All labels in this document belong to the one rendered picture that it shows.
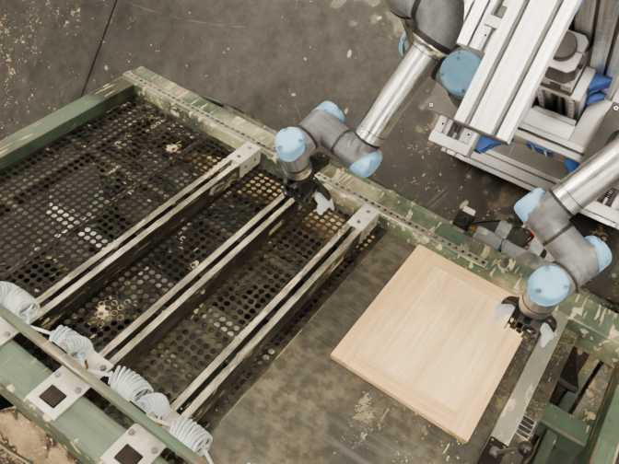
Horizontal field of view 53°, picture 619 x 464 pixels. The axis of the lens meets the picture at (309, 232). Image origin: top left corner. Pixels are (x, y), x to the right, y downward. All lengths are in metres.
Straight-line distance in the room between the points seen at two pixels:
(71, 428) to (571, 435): 1.34
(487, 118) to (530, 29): 0.14
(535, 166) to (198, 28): 1.99
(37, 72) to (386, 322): 3.11
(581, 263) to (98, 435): 1.15
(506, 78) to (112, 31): 3.28
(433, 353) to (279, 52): 2.04
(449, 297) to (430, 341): 0.19
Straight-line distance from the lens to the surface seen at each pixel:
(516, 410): 1.88
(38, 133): 2.52
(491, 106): 1.02
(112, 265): 1.99
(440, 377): 1.88
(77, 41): 4.24
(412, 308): 2.00
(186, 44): 3.76
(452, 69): 1.83
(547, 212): 1.41
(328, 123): 1.57
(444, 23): 1.46
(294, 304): 1.87
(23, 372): 1.76
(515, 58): 1.03
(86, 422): 1.65
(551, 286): 1.36
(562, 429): 2.00
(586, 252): 1.42
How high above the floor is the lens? 3.03
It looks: 68 degrees down
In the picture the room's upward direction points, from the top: 92 degrees counter-clockwise
